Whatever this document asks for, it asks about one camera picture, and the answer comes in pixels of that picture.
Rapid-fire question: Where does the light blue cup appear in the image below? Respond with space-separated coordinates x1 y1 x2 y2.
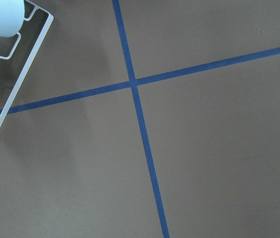
0 0 25 37

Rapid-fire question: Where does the white wire cup rack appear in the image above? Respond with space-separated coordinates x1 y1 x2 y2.
0 0 54 128

